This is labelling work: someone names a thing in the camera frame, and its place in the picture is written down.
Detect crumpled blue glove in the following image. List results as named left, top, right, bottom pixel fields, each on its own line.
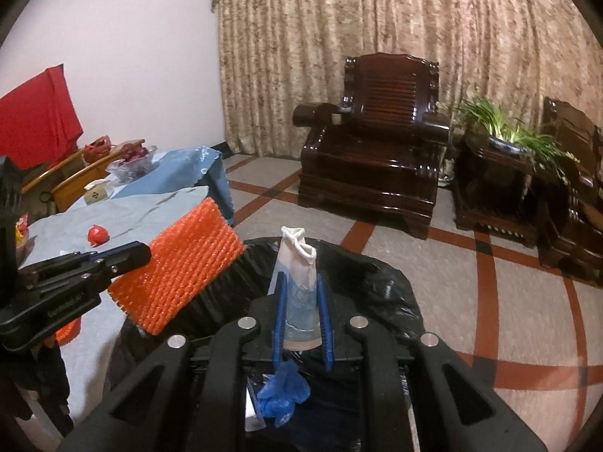
left=257, top=362, right=312, bottom=427

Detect beige patterned curtain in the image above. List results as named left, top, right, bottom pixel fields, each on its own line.
left=210, top=0, right=603, bottom=170

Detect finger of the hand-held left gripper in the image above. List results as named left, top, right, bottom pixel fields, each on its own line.
left=19, top=241, right=152, bottom=293

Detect clear fruit bowl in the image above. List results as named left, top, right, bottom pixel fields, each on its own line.
left=106, top=151, right=158, bottom=184

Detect pile of red snack packets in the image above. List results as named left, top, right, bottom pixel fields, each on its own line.
left=14, top=214, right=32, bottom=248

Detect red cloth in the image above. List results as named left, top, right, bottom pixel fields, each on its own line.
left=0, top=67, right=84, bottom=170

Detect dark wooden side table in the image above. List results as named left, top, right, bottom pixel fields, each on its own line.
left=452, top=129, right=542, bottom=248

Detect wooden cabinet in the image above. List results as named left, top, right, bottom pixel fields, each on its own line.
left=49, top=139, right=147, bottom=214

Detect black trash bag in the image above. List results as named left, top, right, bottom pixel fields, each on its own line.
left=106, top=238, right=472, bottom=452

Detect curved wooden chair back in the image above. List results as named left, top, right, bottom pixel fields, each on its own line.
left=21, top=151, right=86, bottom=195

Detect blue tablecloth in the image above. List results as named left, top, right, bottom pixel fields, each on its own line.
left=108, top=147, right=235, bottom=225

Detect dark red fruits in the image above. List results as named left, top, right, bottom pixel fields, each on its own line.
left=120, top=143, right=150, bottom=163

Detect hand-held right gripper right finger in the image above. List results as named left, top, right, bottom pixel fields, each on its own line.
left=315, top=273, right=549, bottom=452

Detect green potted plant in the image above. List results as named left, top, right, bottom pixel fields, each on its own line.
left=450, top=96, right=568, bottom=180

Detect beige tissue box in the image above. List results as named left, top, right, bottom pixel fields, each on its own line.
left=84, top=180, right=113, bottom=206

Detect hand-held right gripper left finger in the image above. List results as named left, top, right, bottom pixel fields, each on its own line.
left=57, top=270, right=289, bottom=452

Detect white paper cup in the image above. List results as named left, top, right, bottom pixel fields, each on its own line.
left=268, top=226, right=327, bottom=352

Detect dark wooden armchair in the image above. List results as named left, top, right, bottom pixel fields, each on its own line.
left=534, top=96, right=603, bottom=289
left=292, top=53, right=452, bottom=239

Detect orange foam net sleeve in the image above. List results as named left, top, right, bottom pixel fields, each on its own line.
left=55, top=198, right=246, bottom=345

